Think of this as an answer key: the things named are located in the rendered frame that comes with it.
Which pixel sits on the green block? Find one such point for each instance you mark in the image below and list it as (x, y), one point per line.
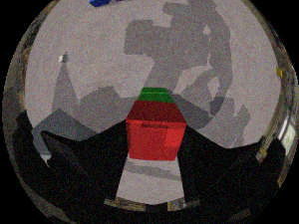
(165, 98)
(154, 91)

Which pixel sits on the red block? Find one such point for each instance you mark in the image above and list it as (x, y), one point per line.
(154, 130)

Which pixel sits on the blue block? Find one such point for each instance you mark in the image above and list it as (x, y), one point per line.
(100, 3)

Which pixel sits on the yellow cube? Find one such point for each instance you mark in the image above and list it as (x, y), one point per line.
(278, 72)

